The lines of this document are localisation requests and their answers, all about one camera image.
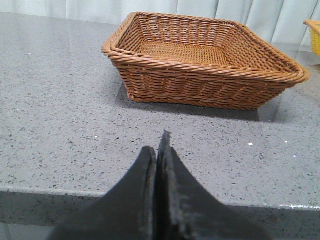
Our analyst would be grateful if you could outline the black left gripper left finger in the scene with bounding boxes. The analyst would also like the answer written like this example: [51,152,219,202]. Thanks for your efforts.
[48,146,157,240]

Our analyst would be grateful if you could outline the white curtain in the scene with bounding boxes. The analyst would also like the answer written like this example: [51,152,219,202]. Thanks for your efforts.
[0,0,320,52]

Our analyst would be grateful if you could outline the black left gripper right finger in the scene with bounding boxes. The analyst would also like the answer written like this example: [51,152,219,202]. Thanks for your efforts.
[156,131,270,240]

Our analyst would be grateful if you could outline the yellow wicker basket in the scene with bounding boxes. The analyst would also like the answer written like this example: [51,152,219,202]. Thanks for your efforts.
[304,19,320,57]

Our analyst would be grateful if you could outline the brown wicker basket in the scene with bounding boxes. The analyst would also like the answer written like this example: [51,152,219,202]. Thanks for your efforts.
[102,12,310,111]

